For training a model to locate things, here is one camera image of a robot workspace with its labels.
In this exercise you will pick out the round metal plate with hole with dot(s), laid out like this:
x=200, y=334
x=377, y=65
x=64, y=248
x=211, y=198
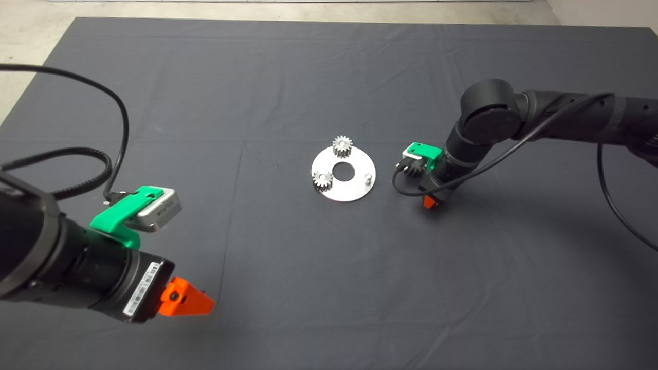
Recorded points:
x=339, y=194

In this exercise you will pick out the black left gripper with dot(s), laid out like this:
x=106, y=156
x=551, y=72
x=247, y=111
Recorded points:
x=113, y=280

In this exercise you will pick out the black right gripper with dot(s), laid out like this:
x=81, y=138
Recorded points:
x=444, y=180

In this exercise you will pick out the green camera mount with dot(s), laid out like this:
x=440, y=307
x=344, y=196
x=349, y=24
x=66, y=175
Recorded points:
x=115, y=218
x=426, y=151

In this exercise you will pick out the silver right camera box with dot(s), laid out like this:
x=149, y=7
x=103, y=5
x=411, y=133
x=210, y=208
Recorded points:
x=411, y=158

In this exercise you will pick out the larger steel gear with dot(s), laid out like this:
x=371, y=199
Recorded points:
x=411, y=171

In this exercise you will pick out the green left camera mount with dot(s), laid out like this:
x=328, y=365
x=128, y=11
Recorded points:
x=115, y=218

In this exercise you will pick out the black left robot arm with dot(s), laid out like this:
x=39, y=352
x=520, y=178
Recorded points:
x=23, y=252

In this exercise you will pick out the silver camera box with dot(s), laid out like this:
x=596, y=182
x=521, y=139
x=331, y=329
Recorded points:
x=164, y=209
x=411, y=158

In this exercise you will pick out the green right camera mount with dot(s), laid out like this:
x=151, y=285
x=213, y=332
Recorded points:
x=426, y=151

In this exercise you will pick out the dark grey table cloth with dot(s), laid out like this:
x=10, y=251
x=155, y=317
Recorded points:
x=308, y=282

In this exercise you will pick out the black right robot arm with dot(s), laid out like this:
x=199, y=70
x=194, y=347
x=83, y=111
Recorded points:
x=488, y=110

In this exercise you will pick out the small steel gear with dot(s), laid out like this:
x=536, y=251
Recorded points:
x=322, y=180
x=342, y=147

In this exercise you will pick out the silver left camera box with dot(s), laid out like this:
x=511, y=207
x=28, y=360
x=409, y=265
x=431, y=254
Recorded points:
x=164, y=209

